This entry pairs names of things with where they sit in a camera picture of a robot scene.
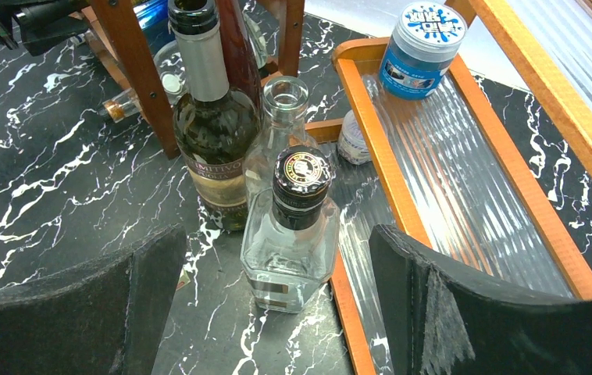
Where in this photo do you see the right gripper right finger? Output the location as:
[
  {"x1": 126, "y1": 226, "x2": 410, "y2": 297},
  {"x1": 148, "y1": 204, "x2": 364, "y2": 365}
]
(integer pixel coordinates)
[{"x1": 369, "y1": 224, "x2": 592, "y2": 374}]

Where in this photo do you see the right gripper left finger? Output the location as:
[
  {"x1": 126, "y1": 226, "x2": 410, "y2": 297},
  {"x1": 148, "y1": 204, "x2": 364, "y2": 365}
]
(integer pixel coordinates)
[{"x1": 0, "y1": 225, "x2": 187, "y2": 374}]

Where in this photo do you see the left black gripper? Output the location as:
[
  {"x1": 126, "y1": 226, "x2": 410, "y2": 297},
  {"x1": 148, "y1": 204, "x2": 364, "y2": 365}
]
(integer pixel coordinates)
[{"x1": 0, "y1": 0, "x2": 90, "y2": 56}]

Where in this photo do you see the clear bottle gold label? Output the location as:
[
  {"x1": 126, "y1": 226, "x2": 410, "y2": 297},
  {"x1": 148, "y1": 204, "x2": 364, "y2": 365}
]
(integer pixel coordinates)
[{"x1": 240, "y1": 145, "x2": 340, "y2": 313}]

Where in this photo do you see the green wine bottle brown label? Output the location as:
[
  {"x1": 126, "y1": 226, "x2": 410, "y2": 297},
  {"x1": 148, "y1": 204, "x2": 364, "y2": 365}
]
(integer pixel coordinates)
[{"x1": 168, "y1": 1, "x2": 260, "y2": 231}]

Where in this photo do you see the dark red wine bottle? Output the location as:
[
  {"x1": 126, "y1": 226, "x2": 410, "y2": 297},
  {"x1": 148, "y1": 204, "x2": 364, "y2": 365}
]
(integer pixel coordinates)
[{"x1": 215, "y1": 0, "x2": 262, "y2": 112}]

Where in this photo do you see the clear glass bottle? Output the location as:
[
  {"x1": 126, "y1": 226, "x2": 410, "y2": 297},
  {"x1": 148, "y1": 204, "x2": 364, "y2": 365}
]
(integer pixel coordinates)
[{"x1": 243, "y1": 76, "x2": 317, "y2": 204}]

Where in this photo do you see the blue patterned bottle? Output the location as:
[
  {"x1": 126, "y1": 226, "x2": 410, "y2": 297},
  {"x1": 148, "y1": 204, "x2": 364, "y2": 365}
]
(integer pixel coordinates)
[{"x1": 132, "y1": 0, "x2": 168, "y2": 30}]

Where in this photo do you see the brown wooden wine rack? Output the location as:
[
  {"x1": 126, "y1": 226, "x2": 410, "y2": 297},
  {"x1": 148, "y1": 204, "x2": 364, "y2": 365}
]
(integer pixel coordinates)
[{"x1": 80, "y1": 0, "x2": 306, "y2": 160}]

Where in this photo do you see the clear bottle white label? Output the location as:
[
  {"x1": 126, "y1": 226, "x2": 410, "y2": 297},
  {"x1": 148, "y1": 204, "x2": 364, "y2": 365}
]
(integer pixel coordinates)
[{"x1": 98, "y1": 12, "x2": 269, "y2": 123}]

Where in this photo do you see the orange tiered display shelf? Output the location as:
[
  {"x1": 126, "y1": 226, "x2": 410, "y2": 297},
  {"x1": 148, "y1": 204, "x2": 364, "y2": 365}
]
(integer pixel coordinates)
[{"x1": 303, "y1": 0, "x2": 592, "y2": 375}]

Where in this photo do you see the small grey capped jar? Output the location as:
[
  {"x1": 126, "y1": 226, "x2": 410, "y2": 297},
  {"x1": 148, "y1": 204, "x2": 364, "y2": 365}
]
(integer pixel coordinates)
[{"x1": 337, "y1": 110, "x2": 372, "y2": 165}]

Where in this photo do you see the blue lidded jar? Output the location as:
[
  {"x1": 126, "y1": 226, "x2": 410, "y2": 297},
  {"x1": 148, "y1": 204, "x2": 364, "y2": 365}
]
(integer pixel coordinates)
[{"x1": 379, "y1": 1, "x2": 468, "y2": 100}]

